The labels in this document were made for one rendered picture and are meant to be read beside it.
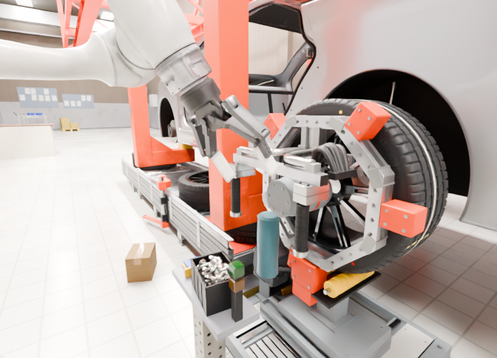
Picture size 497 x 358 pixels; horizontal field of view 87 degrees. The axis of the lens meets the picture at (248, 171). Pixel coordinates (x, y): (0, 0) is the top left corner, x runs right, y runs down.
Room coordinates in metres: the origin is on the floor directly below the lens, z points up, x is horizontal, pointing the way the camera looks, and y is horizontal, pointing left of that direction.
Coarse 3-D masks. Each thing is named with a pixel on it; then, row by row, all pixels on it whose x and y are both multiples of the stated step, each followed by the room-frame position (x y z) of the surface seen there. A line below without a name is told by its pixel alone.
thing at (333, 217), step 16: (288, 144) 1.13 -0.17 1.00; (352, 192) 0.89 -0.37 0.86; (320, 208) 1.00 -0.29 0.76; (336, 208) 0.94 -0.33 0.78; (352, 208) 0.89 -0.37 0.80; (320, 224) 1.00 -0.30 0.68; (336, 224) 0.94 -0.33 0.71; (320, 240) 1.00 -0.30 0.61; (336, 240) 1.00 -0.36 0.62; (352, 240) 0.98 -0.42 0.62
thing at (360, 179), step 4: (360, 168) 1.29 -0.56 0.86; (356, 172) 1.36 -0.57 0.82; (360, 172) 1.29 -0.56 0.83; (356, 176) 1.36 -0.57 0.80; (360, 176) 1.28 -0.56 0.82; (364, 176) 1.27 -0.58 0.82; (352, 180) 1.38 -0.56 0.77; (356, 180) 1.35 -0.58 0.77; (360, 180) 1.34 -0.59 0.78; (364, 180) 1.27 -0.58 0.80; (368, 180) 1.25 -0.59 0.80; (356, 184) 1.35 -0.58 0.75; (360, 184) 1.33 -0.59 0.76; (364, 184) 1.32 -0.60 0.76; (368, 184) 1.25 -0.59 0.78
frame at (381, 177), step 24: (288, 120) 1.01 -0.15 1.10; (312, 120) 0.92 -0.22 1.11; (336, 120) 0.84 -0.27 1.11; (360, 144) 0.77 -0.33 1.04; (384, 168) 0.73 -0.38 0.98; (264, 192) 1.13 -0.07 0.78; (384, 192) 0.71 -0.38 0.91; (288, 240) 0.99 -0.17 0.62; (384, 240) 0.73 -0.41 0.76; (336, 264) 0.80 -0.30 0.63
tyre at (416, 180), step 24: (408, 120) 0.89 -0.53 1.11; (384, 144) 0.79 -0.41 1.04; (408, 144) 0.77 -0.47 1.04; (432, 144) 0.85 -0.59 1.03; (408, 168) 0.73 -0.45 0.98; (408, 192) 0.72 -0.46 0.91; (432, 192) 0.76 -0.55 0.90; (288, 216) 1.12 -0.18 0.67; (408, 240) 0.72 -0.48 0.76; (360, 264) 0.82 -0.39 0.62; (384, 264) 0.76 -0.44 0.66
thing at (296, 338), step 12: (288, 288) 1.27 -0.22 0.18; (264, 300) 1.19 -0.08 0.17; (276, 300) 1.19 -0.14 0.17; (264, 312) 1.15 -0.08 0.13; (276, 312) 1.14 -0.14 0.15; (276, 324) 1.08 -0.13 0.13; (288, 324) 1.06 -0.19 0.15; (288, 336) 1.00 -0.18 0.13; (300, 336) 0.99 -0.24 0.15; (300, 348) 0.94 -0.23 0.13; (312, 348) 0.93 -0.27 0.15; (384, 348) 0.95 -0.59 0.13
